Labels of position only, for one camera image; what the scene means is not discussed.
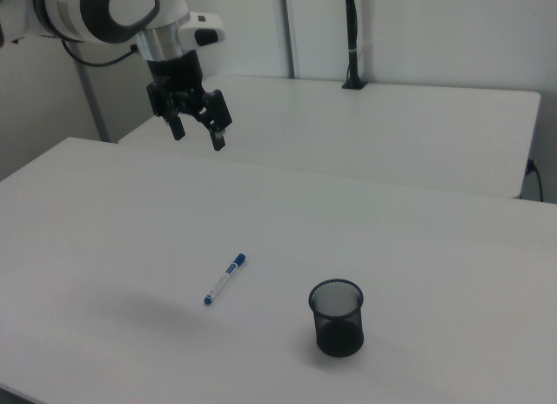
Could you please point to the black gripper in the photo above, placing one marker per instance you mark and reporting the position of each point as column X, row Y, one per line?
column 174, row 75

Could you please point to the black mesh pen cup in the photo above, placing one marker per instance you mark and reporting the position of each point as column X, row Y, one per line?
column 339, row 334

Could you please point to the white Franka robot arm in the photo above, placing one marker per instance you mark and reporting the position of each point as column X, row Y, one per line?
column 87, row 12

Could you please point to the blue and white marker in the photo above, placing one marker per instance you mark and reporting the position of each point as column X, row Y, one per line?
column 225, row 279

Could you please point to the white side table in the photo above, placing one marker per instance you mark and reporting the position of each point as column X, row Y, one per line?
column 348, row 129

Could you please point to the grey aluminium frame post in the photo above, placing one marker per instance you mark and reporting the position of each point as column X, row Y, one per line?
column 93, row 103

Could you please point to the black clamp-mounted stand pole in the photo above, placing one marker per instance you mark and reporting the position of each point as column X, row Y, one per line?
column 351, row 29

